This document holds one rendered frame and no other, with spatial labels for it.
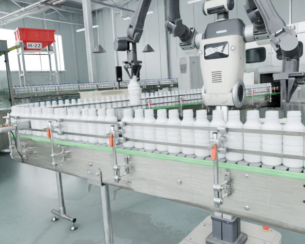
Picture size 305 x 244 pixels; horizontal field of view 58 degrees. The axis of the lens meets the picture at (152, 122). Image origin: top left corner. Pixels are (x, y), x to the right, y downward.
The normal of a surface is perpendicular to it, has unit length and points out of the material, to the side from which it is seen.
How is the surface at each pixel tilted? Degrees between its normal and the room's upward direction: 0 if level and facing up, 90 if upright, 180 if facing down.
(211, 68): 90
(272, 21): 97
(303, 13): 90
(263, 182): 90
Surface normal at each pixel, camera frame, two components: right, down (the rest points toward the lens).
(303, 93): -0.82, 0.13
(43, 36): 0.57, 0.07
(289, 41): -0.51, -0.20
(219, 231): -0.60, 0.15
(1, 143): 0.80, 0.04
